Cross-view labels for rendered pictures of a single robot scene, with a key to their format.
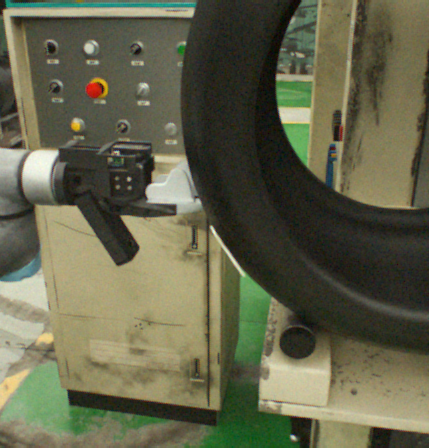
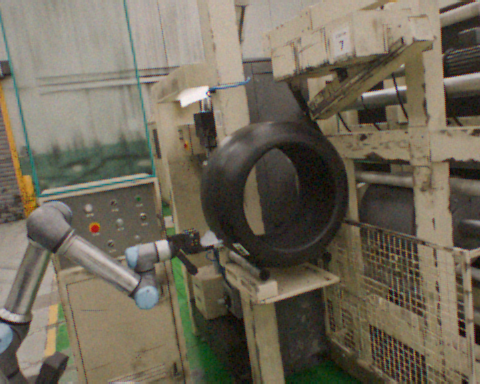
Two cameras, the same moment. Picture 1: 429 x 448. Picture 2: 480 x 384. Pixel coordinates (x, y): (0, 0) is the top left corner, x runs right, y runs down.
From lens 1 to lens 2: 1.10 m
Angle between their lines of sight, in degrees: 33
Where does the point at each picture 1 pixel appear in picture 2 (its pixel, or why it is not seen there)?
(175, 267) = (154, 311)
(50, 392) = not seen: outside the picture
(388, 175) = (255, 224)
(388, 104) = (248, 199)
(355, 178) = not seen: hidden behind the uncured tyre
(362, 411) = (288, 292)
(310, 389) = (272, 290)
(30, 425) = not seen: outside the picture
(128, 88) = (111, 223)
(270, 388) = (260, 295)
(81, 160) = (177, 239)
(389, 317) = (288, 252)
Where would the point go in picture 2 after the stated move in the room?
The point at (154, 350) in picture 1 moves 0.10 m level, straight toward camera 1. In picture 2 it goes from (149, 369) to (159, 375)
